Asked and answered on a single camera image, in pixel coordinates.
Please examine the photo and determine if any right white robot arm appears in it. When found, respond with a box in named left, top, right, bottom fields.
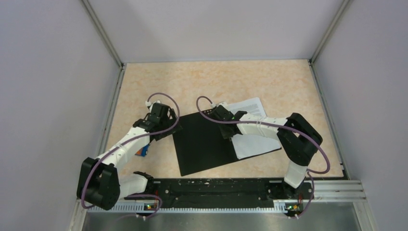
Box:
left=208, top=104, right=323, bottom=198

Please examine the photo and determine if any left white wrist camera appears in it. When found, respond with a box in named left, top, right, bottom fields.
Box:
left=145, top=100, right=161, bottom=111

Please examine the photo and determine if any blue orange toy car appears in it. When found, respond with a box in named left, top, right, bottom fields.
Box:
left=135, top=144, right=150, bottom=157

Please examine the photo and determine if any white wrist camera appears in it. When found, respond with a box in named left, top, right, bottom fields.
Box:
left=211, top=102, right=228, bottom=110
left=145, top=100, right=161, bottom=111

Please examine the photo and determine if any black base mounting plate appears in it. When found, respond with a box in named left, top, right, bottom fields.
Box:
left=124, top=177, right=315, bottom=211

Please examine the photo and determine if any single printed paper sheet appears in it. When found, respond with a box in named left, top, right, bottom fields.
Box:
left=228, top=97, right=281, bottom=160

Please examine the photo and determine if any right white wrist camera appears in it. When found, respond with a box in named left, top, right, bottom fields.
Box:
left=211, top=102, right=228, bottom=110

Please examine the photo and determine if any aluminium frame rail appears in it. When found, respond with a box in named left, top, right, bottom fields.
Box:
left=76, top=180, right=367, bottom=214

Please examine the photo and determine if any teal folder black inside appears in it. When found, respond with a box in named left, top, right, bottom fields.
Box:
left=172, top=109, right=282, bottom=177

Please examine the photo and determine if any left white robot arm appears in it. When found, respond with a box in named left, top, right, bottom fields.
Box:
left=76, top=101, right=181, bottom=210

